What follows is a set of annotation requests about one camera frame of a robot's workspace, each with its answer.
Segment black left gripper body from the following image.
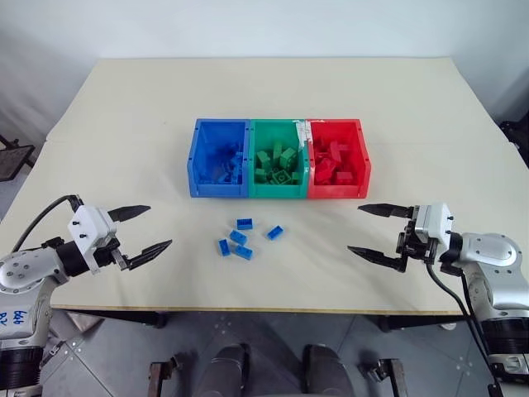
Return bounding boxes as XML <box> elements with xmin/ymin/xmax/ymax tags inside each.
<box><xmin>95</xmin><ymin>237</ymin><xmax>127</xmax><ymax>270</ymax></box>

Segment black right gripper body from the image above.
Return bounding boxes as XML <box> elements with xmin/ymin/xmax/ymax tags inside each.
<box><xmin>396</xmin><ymin>218</ymin><xmax>436</xmax><ymax>265</ymax></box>

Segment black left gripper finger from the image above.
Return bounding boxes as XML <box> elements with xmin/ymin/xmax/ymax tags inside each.
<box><xmin>107</xmin><ymin>204</ymin><xmax>150</xmax><ymax>224</ymax></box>
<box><xmin>123</xmin><ymin>238</ymin><xmax>174</xmax><ymax>272</ymax></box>

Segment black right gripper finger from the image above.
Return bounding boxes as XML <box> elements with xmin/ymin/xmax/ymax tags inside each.
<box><xmin>346</xmin><ymin>245</ymin><xmax>408</xmax><ymax>275</ymax></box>
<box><xmin>357</xmin><ymin>203</ymin><xmax>415</xmax><ymax>220</ymax></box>

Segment red plastic bin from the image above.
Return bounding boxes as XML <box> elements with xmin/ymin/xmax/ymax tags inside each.
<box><xmin>305</xmin><ymin>117</ymin><xmax>373</xmax><ymax>199</ymax></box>

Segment red cross-shaped toy brick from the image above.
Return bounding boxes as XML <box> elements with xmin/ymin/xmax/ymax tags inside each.
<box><xmin>327</xmin><ymin>140</ymin><xmax>349</xmax><ymax>161</ymax></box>

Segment blue plastic bin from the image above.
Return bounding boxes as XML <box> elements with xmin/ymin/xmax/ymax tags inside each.
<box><xmin>187</xmin><ymin>117</ymin><xmax>252</xmax><ymax>199</ymax></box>

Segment green plastic bin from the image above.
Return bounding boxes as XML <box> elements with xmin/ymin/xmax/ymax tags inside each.
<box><xmin>247</xmin><ymin>118</ymin><xmax>311</xmax><ymax>199</ymax></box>

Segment dark rounded shape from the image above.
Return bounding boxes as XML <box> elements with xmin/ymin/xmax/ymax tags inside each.
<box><xmin>205</xmin><ymin>342</ymin><xmax>252</xmax><ymax>397</ymax></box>
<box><xmin>303</xmin><ymin>342</ymin><xmax>349</xmax><ymax>397</ymax></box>

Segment black metal stand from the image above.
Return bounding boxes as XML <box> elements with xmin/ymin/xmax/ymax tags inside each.
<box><xmin>0</xmin><ymin>133</ymin><xmax>35</xmax><ymax>184</ymax></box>

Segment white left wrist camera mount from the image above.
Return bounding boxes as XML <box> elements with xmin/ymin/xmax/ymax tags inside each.
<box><xmin>68</xmin><ymin>205</ymin><xmax>122</xmax><ymax>275</ymax></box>

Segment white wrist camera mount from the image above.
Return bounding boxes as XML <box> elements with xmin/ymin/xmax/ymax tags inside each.
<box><xmin>412</xmin><ymin>202</ymin><xmax>456</xmax><ymax>251</ymax></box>
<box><xmin>68</xmin><ymin>205</ymin><xmax>122</xmax><ymax>275</ymax></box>

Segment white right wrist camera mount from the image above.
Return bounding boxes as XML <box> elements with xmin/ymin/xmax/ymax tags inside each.
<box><xmin>412</xmin><ymin>202</ymin><xmax>456</xmax><ymax>251</ymax></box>

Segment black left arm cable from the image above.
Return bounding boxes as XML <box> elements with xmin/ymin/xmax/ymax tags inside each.
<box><xmin>11</xmin><ymin>194</ymin><xmax>83</xmax><ymax>254</ymax></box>

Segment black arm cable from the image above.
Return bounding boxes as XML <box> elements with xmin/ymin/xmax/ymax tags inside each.
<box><xmin>11</xmin><ymin>194</ymin><xmax>83</xmax><ymax>254</ymax></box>
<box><xmin>425</xmin><ymin>260</ymin><xmax>503</xmax><ymax>397</ymax></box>

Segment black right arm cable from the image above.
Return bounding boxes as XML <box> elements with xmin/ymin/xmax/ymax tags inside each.
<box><xmin>425</xmin><ymin>260</ymin><xmax>503</xmax><ymax>397</ymax></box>

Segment rusty metal bracket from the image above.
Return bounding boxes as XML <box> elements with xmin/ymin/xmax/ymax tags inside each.
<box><xmin>358</xmin><ymin>357</ymin><xmax>409</xmax><ymax>397</ymax></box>
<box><xmin>149</xmin><ymin>350</ymin><xmax>198</xmax><ymax>397</ymax></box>

